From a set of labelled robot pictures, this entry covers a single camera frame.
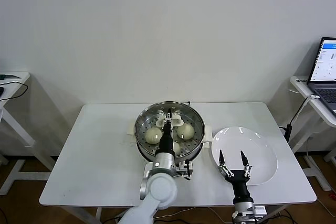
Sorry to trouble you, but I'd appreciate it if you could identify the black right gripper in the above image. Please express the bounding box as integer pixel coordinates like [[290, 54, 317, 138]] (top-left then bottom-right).
[[217, 149, 255, 205]]

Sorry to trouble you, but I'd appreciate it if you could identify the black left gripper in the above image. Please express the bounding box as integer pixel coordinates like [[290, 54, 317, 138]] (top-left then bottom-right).
[[158, 108, 176, 154]]

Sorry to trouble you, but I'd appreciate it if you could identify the steel perforated steamer basket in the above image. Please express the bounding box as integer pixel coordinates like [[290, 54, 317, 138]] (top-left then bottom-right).
[[128, 102, 212, 163]]

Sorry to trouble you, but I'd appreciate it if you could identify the white round plate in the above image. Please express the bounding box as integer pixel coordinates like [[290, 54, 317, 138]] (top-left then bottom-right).
[[211, 126, 278, 186]]

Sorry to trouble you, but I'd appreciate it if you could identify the white side desk with laptop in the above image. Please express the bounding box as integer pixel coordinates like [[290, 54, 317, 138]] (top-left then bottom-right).
[[288, 76, 336, 190]]

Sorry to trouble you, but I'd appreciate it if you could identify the grey open laptop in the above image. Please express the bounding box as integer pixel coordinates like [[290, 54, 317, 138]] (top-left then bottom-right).
[[306, 37, 336, 116]]

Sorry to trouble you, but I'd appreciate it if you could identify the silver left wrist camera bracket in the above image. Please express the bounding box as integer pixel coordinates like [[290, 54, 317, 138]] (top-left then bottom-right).
[[176, 158, 195, 182]]

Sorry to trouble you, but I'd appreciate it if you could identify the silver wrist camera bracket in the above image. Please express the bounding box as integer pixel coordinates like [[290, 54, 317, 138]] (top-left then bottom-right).
[[252, 205, 268, 217], [176, 158, 195, 182]]

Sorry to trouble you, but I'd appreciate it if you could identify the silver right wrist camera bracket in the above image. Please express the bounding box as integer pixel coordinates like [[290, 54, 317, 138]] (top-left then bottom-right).
[[252, 205, 268, 217]]

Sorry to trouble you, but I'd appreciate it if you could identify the black and white charger cable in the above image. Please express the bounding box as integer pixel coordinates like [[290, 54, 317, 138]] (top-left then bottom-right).
[[278, 94, 320, 141]]

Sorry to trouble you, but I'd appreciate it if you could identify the white side desk with cable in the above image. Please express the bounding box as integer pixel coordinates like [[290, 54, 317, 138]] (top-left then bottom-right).
[[0, 71, 57, 196]]

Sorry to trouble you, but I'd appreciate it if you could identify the black desk cable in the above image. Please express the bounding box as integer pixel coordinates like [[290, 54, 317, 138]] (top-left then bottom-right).
[[0, 81, 28, 102]]

